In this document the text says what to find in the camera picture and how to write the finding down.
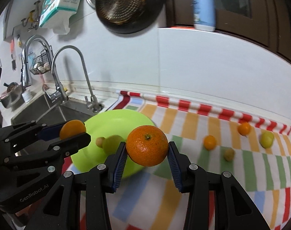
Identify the brown round fruit front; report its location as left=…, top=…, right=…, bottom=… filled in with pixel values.
left=96, top=137, right=105, bottom=148

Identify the brown round fruit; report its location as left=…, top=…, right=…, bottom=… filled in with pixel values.
left=96, top=137, right=105, bottom=148
left=223, top=148, right=235, bottom=162

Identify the large green apple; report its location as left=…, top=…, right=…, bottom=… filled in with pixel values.
left=103, top=135, right=125, bottom=156

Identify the large orange mandarin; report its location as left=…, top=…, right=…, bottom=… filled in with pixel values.
left=126, top=125, right=168, bottom=167

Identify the large chrome kitchen faucet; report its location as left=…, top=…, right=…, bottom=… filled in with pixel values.
left=21, top=35, right=68, bottom=102

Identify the stainless steel sink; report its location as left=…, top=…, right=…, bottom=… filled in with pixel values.
left=11, top=94, right=94, bottom=125

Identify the thin chrome gooseneck faucet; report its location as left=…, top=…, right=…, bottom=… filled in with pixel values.
left=51, top=45, right=104, bottom=114

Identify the brown round fruit back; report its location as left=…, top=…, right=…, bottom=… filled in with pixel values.
left=223, top=148, right=235, bottom=162

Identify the striped colourful tablecloth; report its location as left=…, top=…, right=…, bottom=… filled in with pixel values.
left=61, top=90, right=291, bottom=230

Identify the small orange mandarin left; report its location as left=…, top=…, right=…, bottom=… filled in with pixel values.
left=203, top=135, right=217, bottom=151

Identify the small orange mandarin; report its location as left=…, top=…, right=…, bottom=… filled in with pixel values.
left=237, top=122, right=251, bottom=136
left=203, top=135, right=217, bottom=151

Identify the yellow-green apple back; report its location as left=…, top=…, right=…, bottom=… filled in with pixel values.
left=259, top=131, right=275, bottom=149

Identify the small orange mandarin back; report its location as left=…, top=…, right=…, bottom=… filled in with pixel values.
left=237, top=122, right=251, bottom=136

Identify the teal white tissue pack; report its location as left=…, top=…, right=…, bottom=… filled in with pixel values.
left=39, top=0, right=80, bottom=35

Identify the black frying pan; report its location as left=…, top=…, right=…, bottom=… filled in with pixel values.
left=95, top=0, right=165, bottom=34

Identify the blue white soap bottle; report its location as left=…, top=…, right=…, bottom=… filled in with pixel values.
left=192, top=0, right=216, bottom=32

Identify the wire sponge basket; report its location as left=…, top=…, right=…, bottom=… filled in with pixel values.
left=30, top=50, right=51, bottom=75

